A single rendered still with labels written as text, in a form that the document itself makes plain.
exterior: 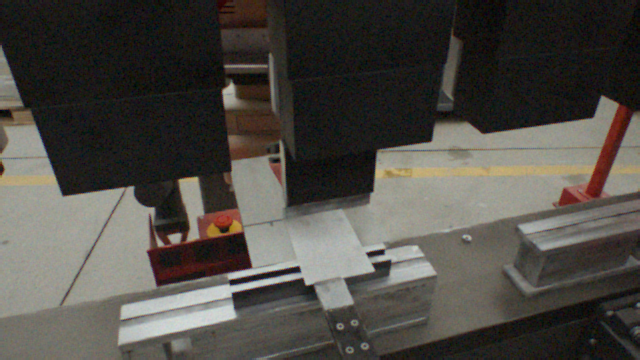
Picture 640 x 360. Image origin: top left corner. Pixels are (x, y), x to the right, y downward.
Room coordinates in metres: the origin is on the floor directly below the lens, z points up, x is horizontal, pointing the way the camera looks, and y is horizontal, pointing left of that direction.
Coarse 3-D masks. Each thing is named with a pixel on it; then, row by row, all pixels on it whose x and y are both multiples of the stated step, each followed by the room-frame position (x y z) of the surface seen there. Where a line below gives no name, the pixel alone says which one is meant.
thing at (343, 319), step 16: (320, 288) 0.37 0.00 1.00; (336, 288) 0.37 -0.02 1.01; (336, 304) 0.35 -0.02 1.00; (352, 304) 0.35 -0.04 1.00; (336, 320) 0.33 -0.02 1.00; (352, 320) 0.33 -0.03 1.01; (336, 336) 0.31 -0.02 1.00; (352, 336) 0.31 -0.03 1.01; (368, 336) 0.31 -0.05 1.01; (352, 352) 0.29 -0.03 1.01; (368, 352) 0.29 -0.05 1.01
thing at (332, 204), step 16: (288, 160) 0.40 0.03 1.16; (320, 160) 0.41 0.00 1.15; (336, 160) 0.41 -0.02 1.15; (352, 160) 0.42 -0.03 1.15; (368, 160) 0.42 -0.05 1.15; (288, 176) 0.40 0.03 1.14; (304, 176) 0.40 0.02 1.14; (320, 176) 0.41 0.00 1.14; (336, 176) 0.41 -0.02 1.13; (352, 176) 0.42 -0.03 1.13; (368, 176) 0.42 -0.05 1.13; (288, 192) 0.40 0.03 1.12; (304, 192) 0.40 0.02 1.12; (320, 192) 0.41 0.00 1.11; (336, 192) 0.41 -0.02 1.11; (352, 192) 0.42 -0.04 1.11; (368, 192) 0.42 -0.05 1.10; (288, 208) 0.41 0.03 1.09; (304, 208) 0.41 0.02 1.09; (320, 208) 0.42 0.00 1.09; (336, 208) 0.42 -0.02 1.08
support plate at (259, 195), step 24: (240, 168) 0.64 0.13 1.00; (264, 168) 0.64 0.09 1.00; (240, 192) 0.57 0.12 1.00; (264, 192) 0.57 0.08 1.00; (240, 216) 0.51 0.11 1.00; (264, 216) 0.51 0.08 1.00; (360, 216) 0.51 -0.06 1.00; (264, 240) 0.46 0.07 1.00; (288, 240) 0.46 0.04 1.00; (360, 240) 0.46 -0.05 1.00; (384, 240) 0.46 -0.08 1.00; (264, 264) 0.42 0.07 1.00
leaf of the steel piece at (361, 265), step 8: (360, 256) 0.43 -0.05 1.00; (320, 264) 0.41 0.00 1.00; (328, 264) 0.41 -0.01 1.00; (336, 264) 0.41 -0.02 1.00; (344, 264) 0.41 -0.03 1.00; (352, 264) 0.41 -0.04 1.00; (360, 264) 0.41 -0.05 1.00; (368, 264) 0.41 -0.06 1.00; (304, 272) 0.40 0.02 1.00; (312, 272) 0.40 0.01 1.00; (320, 272) 0.40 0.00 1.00; (328, 272) 0.40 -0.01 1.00; (336, 272) 0.40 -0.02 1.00; (344, 272) 0.40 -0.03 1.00; (352, 272) 0.40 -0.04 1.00; (360, 272) 0.40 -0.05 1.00; (304, 280) 0.39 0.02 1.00; (312, 280) 0.39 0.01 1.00; (320, 280) 0.39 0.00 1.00
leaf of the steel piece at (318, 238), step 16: (288, 224) 0.49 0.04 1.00; (304, 224) 0.49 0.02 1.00; (320, 224) 0.49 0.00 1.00; (336, 224) 0.49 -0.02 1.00; (304, 240) 0.46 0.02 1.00; (320, 240) 0.46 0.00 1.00; (336, 240) 0.46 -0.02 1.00; (352, 240) 0.46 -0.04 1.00; (304, 256) 0.43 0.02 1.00; (320, 256) 0.43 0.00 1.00; (336, 256) 0.43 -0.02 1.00; (352, 256) 0.43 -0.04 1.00
